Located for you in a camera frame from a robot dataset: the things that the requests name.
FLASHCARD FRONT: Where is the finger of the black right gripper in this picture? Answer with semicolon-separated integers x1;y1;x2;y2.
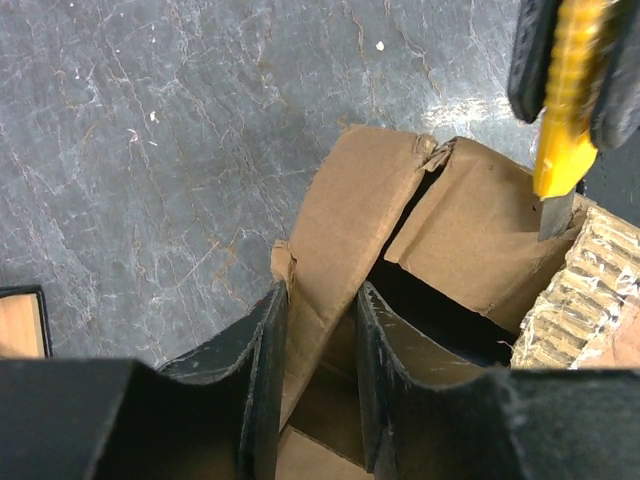
507;0;560;124
590;1;639;150

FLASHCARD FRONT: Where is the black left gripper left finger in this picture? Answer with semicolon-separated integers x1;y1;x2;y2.
1;282;288;479

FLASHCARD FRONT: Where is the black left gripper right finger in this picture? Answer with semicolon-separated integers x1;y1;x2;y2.
356;283;639;479

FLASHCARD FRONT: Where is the yellow utility knife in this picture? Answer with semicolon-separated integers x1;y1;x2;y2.
533;1;632;241

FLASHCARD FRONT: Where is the brown cardboard express box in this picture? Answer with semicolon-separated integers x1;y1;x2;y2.
271;126;639;479

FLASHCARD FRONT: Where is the black wire wooden shelf rack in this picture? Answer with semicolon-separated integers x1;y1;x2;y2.
0;285;52;359

